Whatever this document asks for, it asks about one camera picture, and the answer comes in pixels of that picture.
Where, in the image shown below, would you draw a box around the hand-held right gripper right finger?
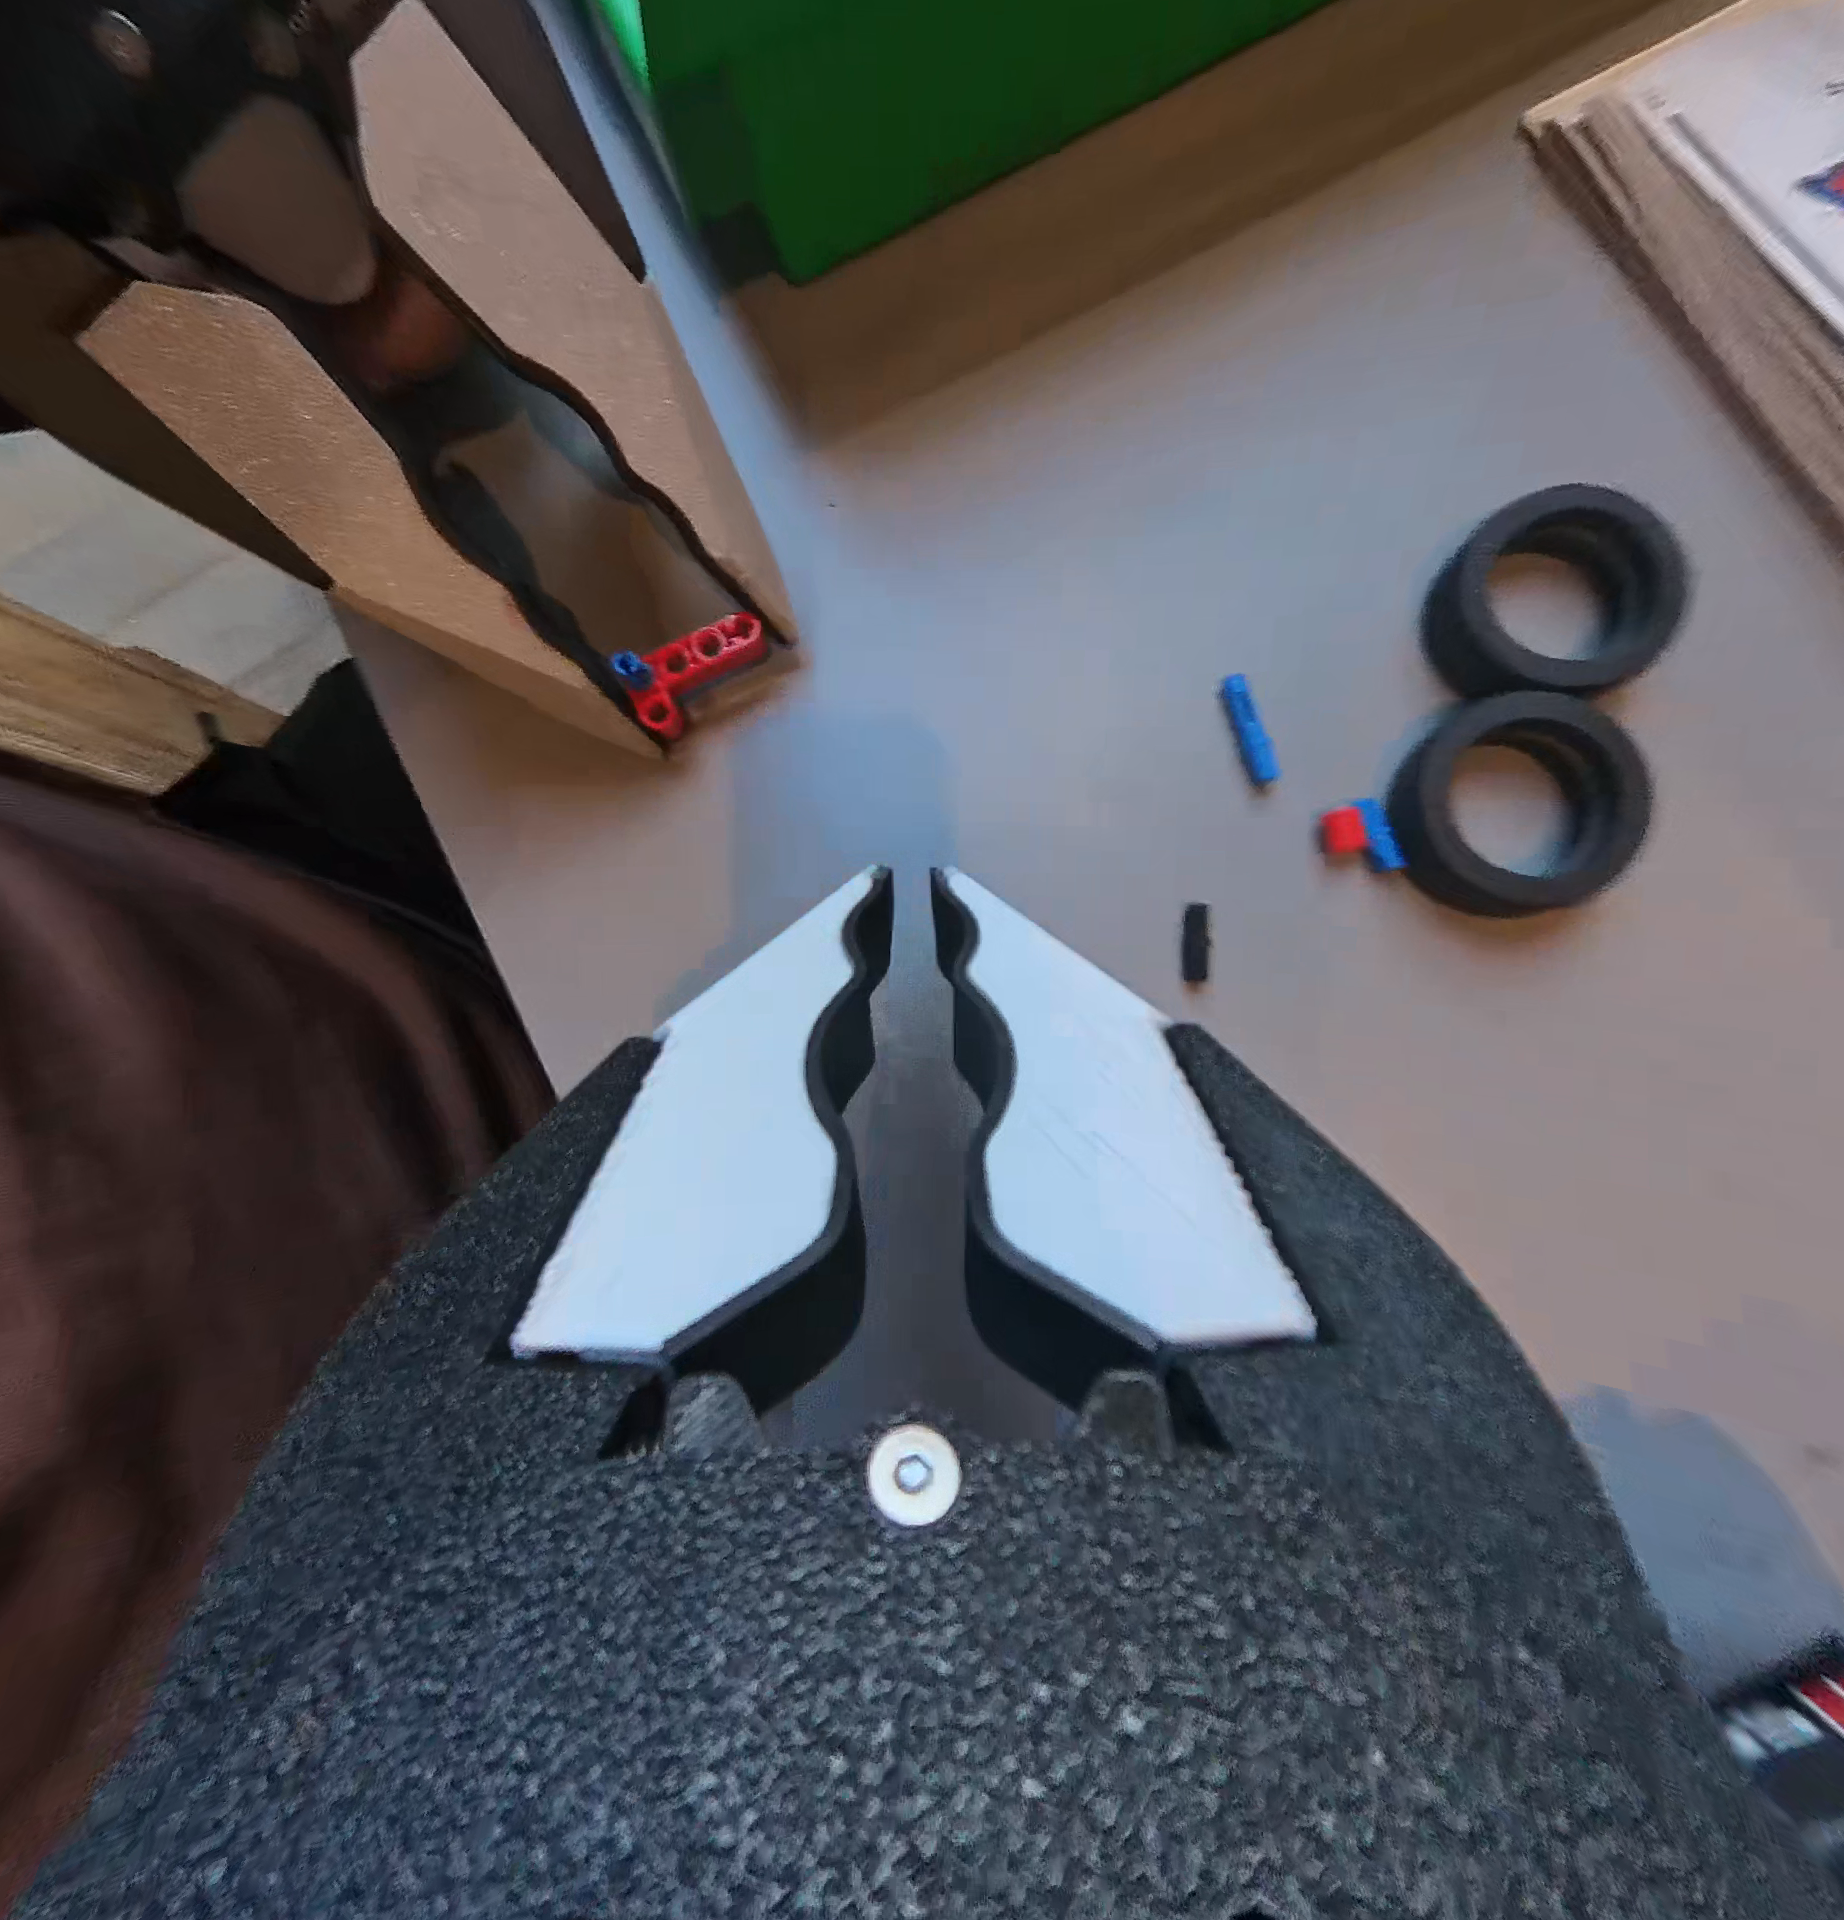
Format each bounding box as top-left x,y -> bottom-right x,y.
928,863 -> 1319,1353

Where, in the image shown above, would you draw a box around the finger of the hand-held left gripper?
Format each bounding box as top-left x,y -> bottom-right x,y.
75,278 -> 679,761
354,0 -> 797,650

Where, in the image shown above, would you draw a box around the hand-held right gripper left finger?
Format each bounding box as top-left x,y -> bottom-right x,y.
506,863 -> 895,1369

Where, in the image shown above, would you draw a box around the green plastic bin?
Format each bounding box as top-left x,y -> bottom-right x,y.
608,0 -> 1338,286

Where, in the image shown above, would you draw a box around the red angled beam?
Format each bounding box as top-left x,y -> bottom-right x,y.
630,608 -> 769,745

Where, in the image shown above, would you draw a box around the grey desk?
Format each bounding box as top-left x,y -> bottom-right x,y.
329,0 -> 1844,1699

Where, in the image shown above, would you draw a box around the person's left hand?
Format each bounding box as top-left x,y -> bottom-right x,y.
344,260 -> 466,396

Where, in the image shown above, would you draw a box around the person's black pants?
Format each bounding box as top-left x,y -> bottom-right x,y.
157,658 -> 481,940

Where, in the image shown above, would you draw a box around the black rubber toy tire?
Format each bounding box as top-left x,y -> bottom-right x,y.
1420,483 -> 1688,698
1383,690 -> 1657,914

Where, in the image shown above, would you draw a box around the person's brown sweater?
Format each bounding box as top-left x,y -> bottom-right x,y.
0,766 -> 555,1920

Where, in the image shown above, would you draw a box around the toy brick race car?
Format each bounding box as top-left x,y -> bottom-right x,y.
1708,1634 -> 1844,1826

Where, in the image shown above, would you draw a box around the open instruction booklet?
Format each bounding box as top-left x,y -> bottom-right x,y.
1517,0 -> 1844,577

